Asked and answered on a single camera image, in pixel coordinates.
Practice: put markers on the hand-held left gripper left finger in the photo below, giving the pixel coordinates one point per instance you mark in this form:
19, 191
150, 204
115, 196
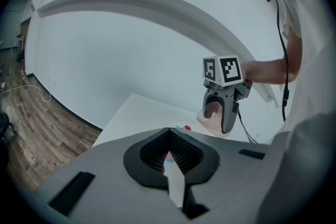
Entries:
105, 165

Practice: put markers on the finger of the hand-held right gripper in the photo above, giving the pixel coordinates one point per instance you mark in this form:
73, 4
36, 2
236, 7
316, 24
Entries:
231, 115
206, 97

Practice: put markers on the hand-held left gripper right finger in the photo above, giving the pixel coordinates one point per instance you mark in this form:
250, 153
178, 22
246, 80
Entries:
231, 178

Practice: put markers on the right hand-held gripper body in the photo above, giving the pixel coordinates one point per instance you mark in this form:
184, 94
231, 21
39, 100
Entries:
225, 70

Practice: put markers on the pink plastic cup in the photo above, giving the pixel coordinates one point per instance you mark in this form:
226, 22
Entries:
210, 123

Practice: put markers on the person's right forearm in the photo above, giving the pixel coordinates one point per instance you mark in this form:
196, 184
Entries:
267, 70

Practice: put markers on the person's beige shirt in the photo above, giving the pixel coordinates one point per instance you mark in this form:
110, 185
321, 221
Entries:
309, 60

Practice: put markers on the brown wooden door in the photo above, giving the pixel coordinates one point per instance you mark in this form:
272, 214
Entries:
25, 31

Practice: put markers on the white wall ledge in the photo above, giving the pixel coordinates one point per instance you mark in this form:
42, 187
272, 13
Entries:
131, 0

